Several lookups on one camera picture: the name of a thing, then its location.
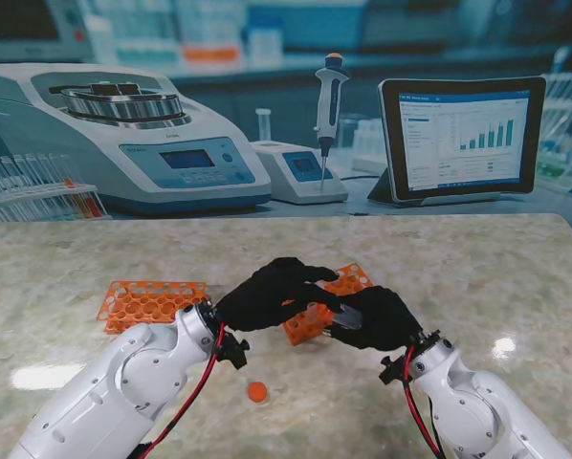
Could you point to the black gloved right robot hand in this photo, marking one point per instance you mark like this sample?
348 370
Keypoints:
389 325

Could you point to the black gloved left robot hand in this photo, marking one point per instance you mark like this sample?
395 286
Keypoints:
262 296

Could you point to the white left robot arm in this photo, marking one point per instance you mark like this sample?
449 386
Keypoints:
118 382

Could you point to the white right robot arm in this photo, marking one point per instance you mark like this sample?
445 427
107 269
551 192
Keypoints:
477 411

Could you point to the orange test tube rack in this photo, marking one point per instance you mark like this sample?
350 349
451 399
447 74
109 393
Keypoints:
142 306
305 330

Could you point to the orange screw cap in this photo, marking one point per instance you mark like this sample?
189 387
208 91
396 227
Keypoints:
257 391

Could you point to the printed laboratory backdrop poster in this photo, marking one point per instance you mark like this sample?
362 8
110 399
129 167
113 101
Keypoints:
286 95

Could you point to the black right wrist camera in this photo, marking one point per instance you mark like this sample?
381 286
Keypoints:
391 372

